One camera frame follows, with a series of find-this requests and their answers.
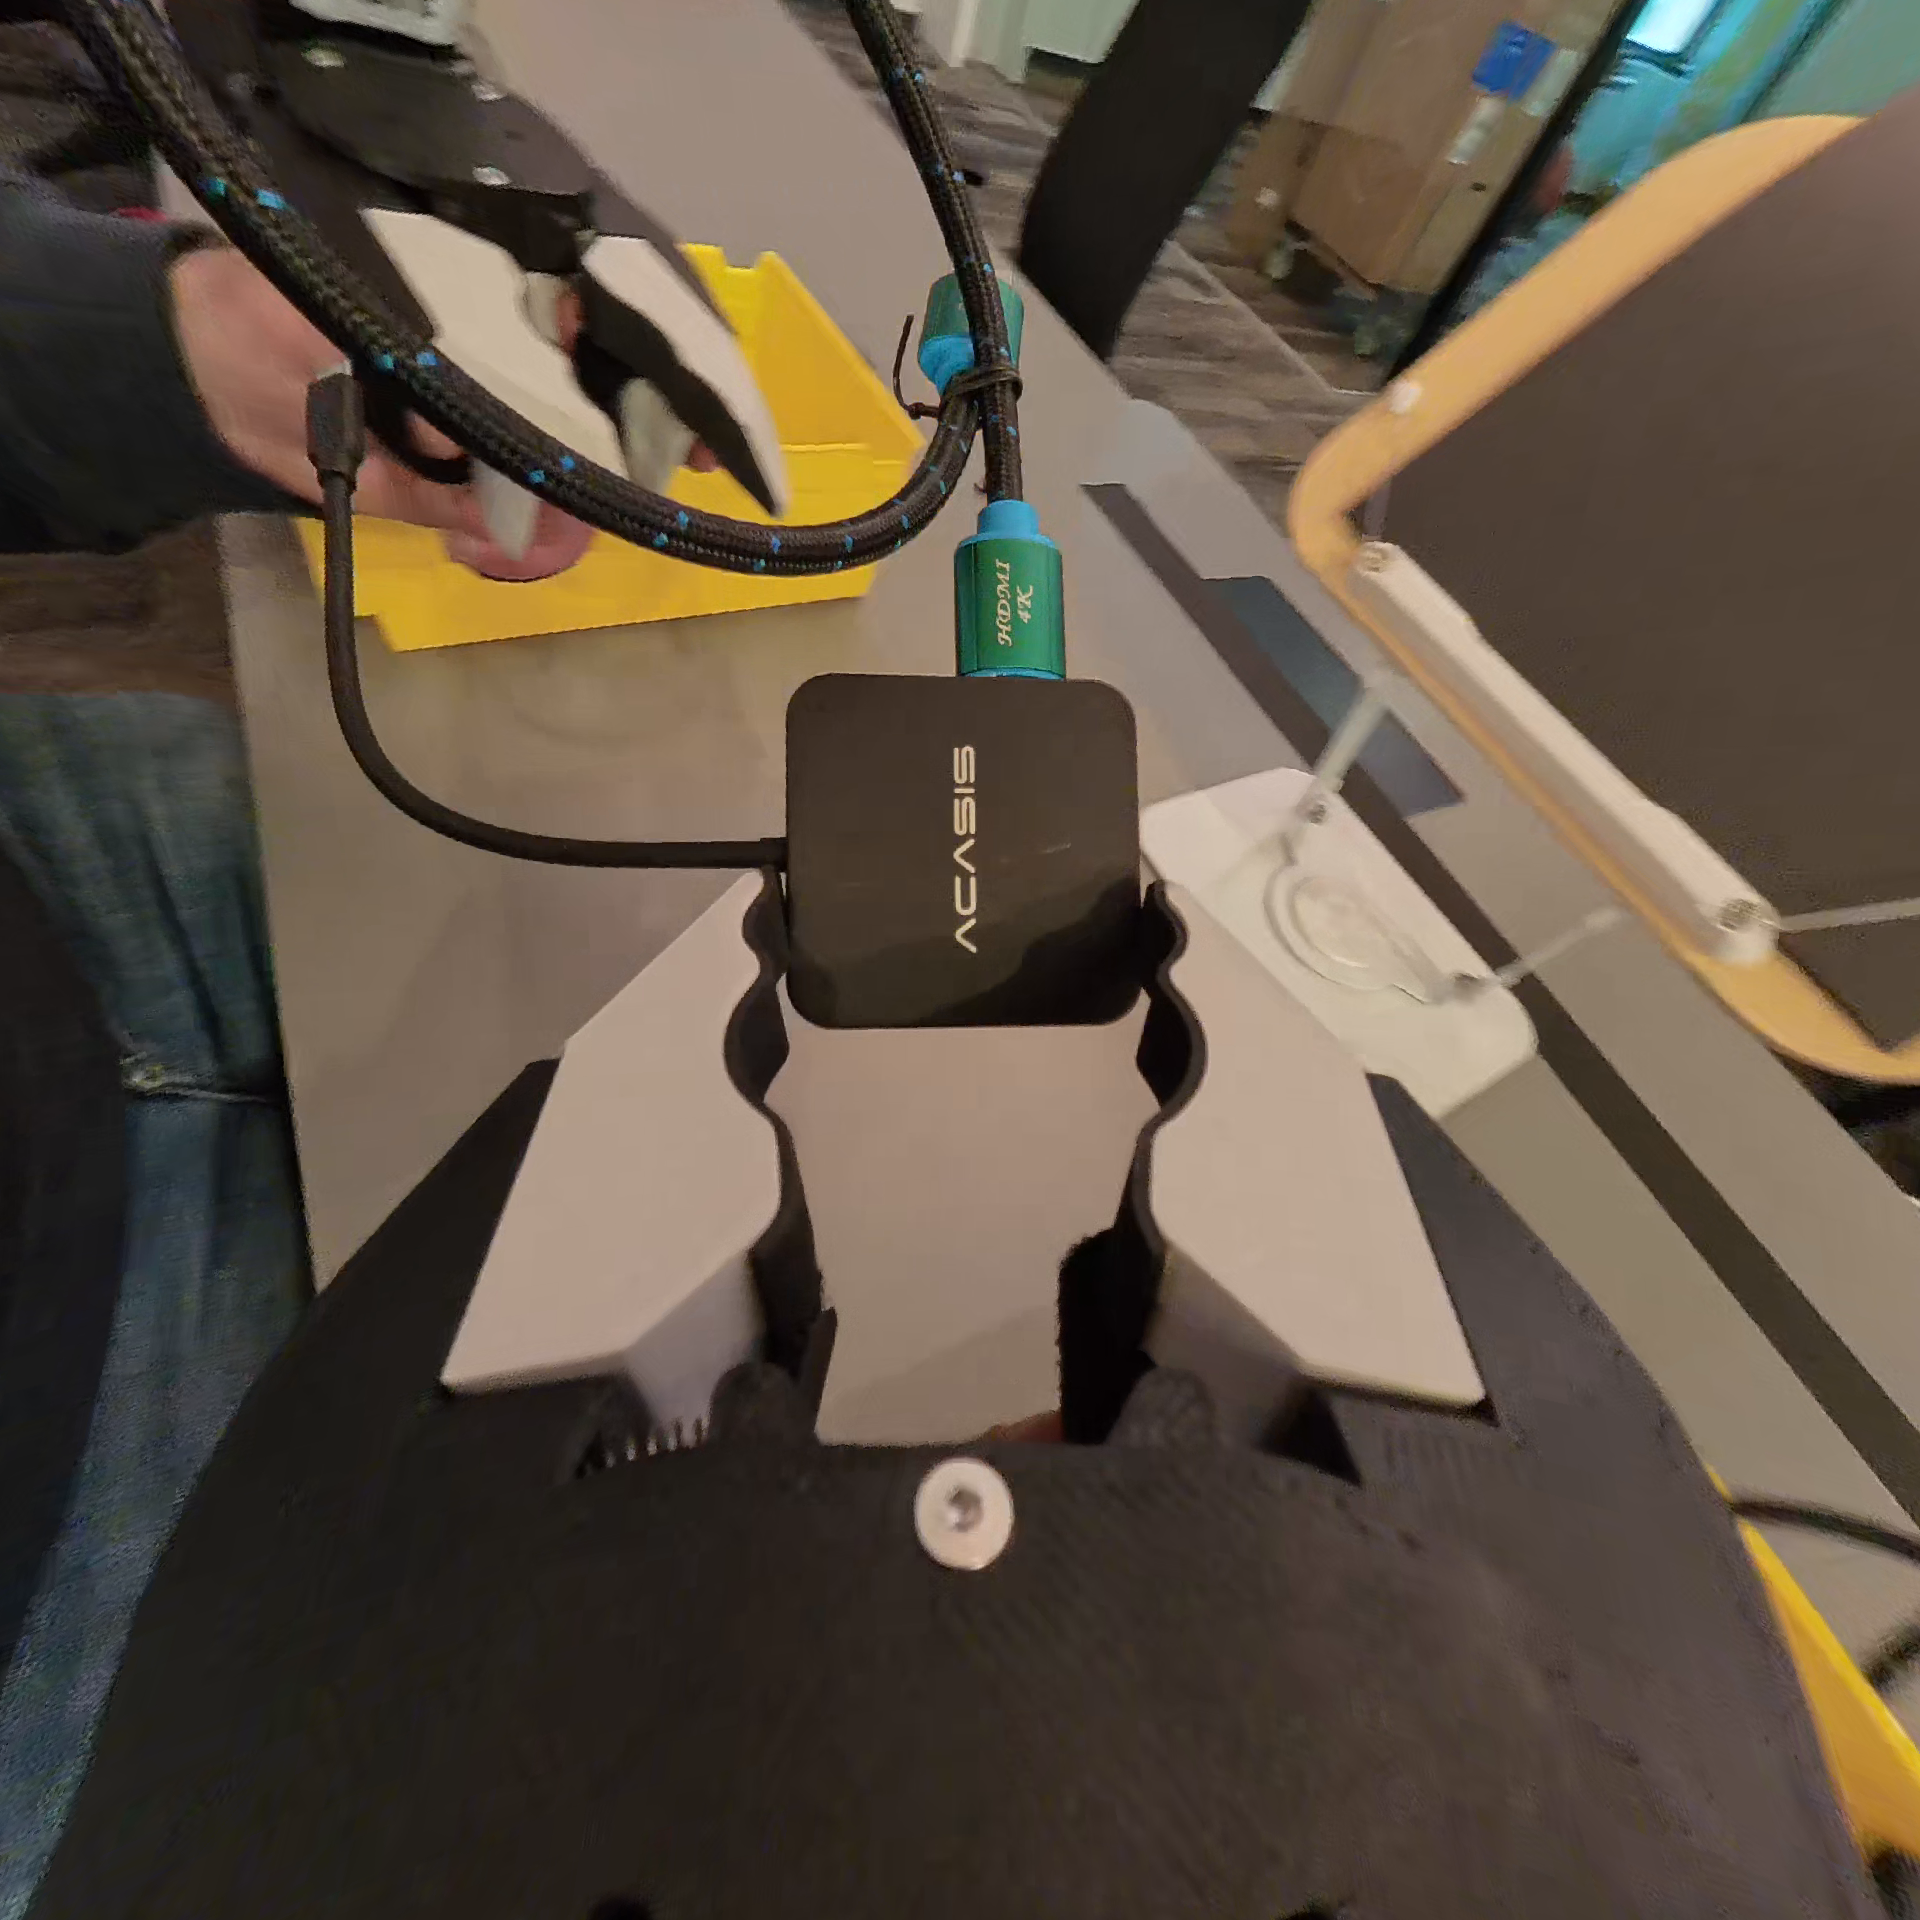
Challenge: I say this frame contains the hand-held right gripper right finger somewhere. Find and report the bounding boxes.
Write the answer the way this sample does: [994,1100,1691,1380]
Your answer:
[1058,882,1492,1448]

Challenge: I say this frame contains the black chair backrest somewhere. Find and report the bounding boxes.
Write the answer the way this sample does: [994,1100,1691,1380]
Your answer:
[1020,0,1313,363]

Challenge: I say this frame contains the person's left forearm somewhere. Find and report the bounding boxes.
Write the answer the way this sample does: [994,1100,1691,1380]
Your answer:
[0,179,229,548]

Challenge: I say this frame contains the braided HDMI cable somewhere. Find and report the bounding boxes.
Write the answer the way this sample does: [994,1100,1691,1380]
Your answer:
[58,0,1075,686]

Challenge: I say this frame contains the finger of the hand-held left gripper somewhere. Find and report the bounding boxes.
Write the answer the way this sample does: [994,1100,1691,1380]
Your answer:
[574,232,792,517]
[355,205,630,470]

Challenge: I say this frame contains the white stand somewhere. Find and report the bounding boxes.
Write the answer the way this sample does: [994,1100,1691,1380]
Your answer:
[1140,543,1920,1120]

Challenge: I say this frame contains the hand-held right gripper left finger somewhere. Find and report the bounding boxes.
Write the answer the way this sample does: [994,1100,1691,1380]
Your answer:
[436,869,839,1454]

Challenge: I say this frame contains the black hub cable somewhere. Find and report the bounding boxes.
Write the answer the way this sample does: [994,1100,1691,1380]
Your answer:
[308,373,792,876]

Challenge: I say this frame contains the person's left hand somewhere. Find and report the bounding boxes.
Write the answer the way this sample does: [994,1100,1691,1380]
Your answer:
[172,249,588,583]

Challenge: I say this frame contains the person's blue jeans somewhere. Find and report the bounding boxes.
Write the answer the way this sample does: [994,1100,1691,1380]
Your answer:
[0,690,318,1847]

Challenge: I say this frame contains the cardboard box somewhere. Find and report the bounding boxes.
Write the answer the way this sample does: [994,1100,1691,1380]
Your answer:
[1221,0,1576,294]

